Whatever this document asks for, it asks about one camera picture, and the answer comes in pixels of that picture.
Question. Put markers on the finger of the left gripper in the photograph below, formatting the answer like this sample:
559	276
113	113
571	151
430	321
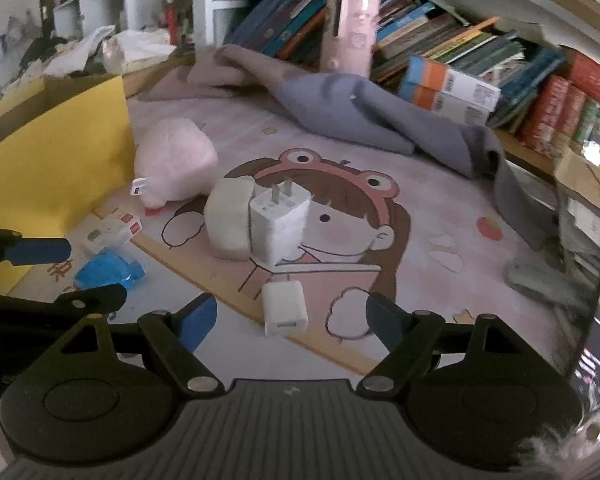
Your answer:
103	300
21	251

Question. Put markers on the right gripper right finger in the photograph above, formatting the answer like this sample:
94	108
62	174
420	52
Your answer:
410	339

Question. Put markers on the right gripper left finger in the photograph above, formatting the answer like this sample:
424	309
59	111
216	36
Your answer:
170	341

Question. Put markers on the blue wrapper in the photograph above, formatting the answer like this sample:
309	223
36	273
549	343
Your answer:
109	268

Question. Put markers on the small white USB charger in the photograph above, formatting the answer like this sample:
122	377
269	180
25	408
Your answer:
284	308

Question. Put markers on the white foam block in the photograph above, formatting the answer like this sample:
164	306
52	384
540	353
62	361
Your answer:
227	218

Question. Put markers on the large white plug charger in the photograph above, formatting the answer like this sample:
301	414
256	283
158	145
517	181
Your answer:
277	221

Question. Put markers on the small white red box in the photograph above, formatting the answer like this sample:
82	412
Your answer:
110	232

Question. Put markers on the cartoon girl desk mat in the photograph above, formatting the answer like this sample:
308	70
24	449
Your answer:
420	234

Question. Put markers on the grey stapler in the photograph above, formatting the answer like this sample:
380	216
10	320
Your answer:
539	281

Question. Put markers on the pink plush toy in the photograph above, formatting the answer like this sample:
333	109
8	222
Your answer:
175	160

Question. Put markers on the grey purple blanket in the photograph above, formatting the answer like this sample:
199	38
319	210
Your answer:
353	109

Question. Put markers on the white tissue pack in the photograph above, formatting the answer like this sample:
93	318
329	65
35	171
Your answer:
133	50

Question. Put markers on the upper orange blue white box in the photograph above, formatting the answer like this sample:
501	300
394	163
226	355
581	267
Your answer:
438	77

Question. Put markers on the red thick book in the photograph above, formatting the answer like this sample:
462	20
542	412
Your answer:
583	72

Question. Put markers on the pink cylindrical humidifier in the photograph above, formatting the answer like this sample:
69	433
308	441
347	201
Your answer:
349	36

